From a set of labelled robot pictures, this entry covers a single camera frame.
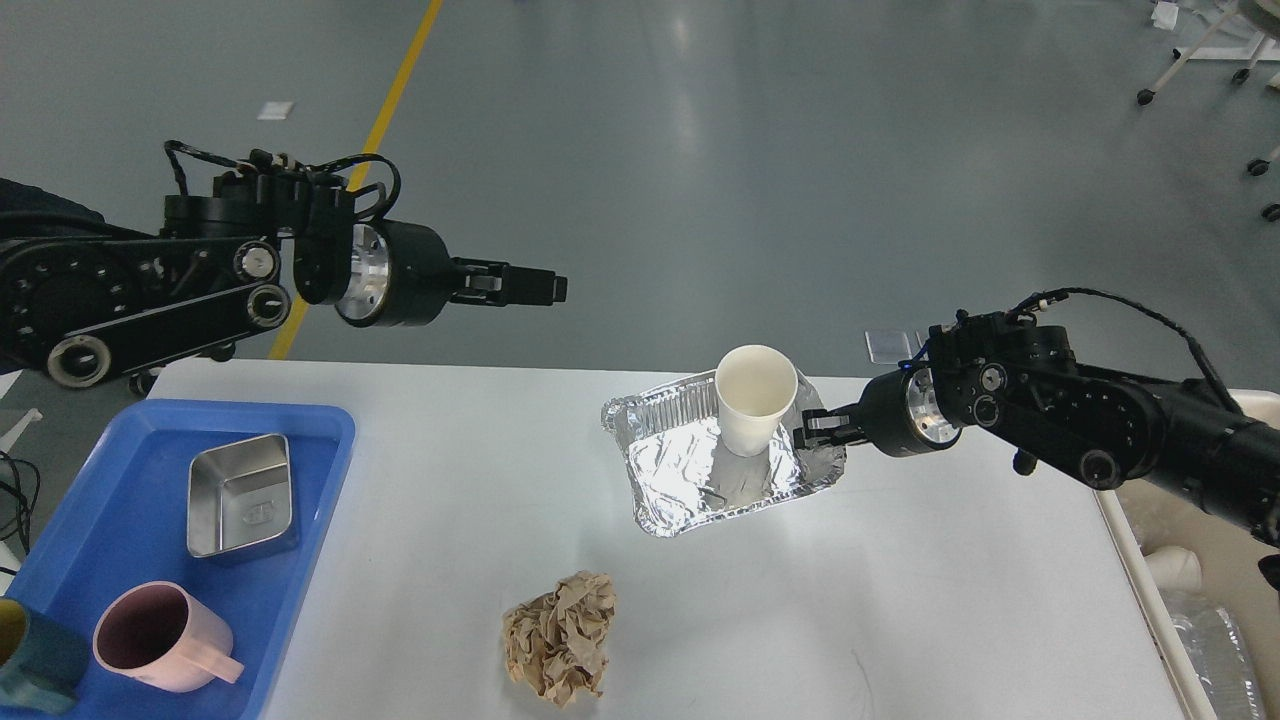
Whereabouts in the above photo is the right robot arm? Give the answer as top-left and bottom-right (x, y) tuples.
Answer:
(792, 287), (1279, 547)

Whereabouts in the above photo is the stainless steel rectangular container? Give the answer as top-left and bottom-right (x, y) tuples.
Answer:
(186, 433), (300, 565)

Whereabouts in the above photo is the aluminium foil tray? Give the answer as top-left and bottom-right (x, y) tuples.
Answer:
(602, 370), (847, 538)

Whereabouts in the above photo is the blue plastic tray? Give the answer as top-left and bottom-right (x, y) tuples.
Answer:
(8, 400), (356, 719)

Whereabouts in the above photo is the teal mug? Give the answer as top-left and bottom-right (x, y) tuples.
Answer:
(1, 597), (91, 716)

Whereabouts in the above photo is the brown paper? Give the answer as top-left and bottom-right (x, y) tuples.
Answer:
(500, 571), (617, 708)

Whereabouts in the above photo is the clear plastic in bin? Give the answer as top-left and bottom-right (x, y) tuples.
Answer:
(1161, 591), (1267, 719)

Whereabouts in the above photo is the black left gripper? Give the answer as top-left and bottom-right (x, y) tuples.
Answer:
(335, 220), (568, 328)

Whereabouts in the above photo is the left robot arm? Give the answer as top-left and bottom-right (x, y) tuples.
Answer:
(1, 140), (568, 395)

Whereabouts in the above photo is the white cart frame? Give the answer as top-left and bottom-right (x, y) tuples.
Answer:
(1135, 1), (1279, 108)

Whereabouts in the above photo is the left floor plate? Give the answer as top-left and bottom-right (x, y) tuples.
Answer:
(864, 331), (918, 366)

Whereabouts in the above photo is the beige plastic bin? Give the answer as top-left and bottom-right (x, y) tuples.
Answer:
(1094, 388), (1280, 720)

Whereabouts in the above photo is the pink ribbed mug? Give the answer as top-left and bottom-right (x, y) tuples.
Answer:
(91, 582), (244, 693)

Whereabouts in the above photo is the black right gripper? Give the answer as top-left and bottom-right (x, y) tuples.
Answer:
(795, 366), (963, 457)

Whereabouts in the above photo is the white paper cup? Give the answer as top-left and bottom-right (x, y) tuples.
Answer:
(714, 345), (799, 457)

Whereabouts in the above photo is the white cup in bin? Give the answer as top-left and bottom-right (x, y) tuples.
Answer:
(1144, 544), (1204, 593)

